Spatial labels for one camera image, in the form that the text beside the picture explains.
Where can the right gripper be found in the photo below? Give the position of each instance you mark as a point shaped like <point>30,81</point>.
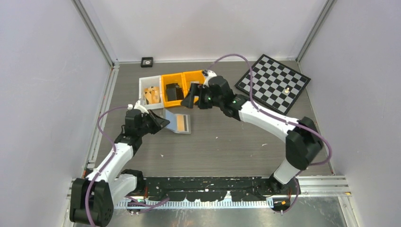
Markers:
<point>196,90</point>

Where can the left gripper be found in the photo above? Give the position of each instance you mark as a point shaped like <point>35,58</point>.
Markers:
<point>161,122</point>

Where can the clear plastic card holder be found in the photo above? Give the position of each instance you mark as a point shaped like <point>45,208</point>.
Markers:
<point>172,118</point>

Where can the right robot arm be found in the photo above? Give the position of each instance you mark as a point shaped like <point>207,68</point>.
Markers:
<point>300,137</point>

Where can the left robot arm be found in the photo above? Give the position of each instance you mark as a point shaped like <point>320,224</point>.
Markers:
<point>94,197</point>

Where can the black box in bin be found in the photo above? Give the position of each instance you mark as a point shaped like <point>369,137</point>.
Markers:
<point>174,92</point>

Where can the right orange storage bin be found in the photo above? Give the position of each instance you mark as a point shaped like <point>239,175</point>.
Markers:
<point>190,77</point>

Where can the wooden pieces in bin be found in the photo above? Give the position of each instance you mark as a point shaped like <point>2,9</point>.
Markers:
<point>152,95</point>

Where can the white storage bin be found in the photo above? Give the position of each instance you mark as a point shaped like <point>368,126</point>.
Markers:
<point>153,81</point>

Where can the small black square device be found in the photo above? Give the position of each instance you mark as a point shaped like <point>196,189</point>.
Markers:
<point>147,62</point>

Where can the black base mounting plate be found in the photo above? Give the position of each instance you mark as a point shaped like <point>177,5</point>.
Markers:
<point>208,189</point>

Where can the black white chessboard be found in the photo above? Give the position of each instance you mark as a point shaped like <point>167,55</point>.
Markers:
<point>270,79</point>

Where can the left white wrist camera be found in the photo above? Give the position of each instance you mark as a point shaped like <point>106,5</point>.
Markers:
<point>137,108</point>

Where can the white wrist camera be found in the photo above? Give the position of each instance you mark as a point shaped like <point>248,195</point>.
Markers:
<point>137,108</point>
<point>208,75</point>

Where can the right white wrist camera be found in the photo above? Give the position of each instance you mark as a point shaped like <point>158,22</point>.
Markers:
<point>208,75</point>

